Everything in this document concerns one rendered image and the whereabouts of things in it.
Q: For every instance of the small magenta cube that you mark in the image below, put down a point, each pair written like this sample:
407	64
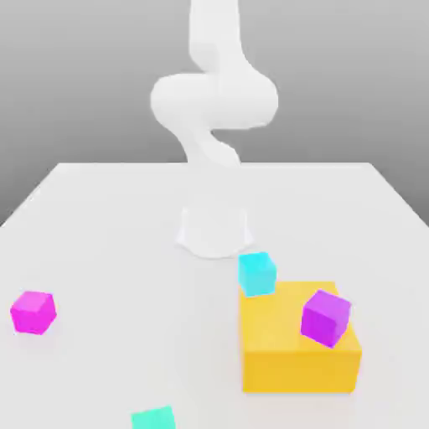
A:
33	313

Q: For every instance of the small turquoise cube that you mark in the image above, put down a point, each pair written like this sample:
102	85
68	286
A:
153	419

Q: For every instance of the large yellow box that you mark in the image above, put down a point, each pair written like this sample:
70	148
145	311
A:
285	352

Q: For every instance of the small purple cube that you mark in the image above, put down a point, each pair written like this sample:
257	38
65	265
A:
324	318

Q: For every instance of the small cyan cube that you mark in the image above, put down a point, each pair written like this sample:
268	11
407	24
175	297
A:
256	274

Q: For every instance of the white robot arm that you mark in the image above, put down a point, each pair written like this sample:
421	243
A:
214	100

